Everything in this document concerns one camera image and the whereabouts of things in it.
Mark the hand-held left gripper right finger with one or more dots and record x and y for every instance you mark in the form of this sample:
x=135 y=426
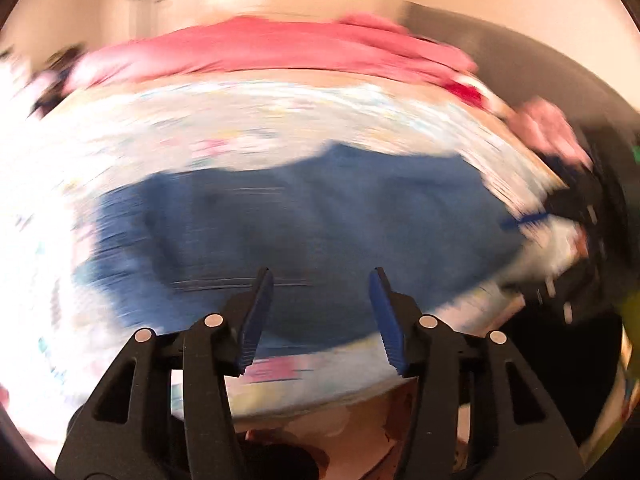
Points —
x=387 y=320

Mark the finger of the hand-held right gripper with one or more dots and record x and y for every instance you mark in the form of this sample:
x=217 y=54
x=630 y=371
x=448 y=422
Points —
x=530 y=221
x=560 y=295

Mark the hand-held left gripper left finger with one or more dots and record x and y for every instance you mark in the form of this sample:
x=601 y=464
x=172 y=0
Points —
x=255 y=320

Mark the blue denim pants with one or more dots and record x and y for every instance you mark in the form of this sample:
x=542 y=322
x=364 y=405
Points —
x=310 y=220

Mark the person's right forearm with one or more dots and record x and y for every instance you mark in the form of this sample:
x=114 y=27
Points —
x=631 y=310

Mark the pink patterned clothing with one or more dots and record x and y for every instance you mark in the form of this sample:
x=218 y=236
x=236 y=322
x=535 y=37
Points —
x=550 y=130

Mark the dark grey headboard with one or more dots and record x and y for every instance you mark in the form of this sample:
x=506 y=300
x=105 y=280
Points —
x=525 y=50

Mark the light floral printed blanket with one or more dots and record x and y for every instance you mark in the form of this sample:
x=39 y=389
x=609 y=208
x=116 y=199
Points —
x=200 y=120

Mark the tan bed sheet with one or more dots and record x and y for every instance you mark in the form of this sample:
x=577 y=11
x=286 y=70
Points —
x=310 y=77

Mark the pink duvet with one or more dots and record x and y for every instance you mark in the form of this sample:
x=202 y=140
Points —
x=280 y=45

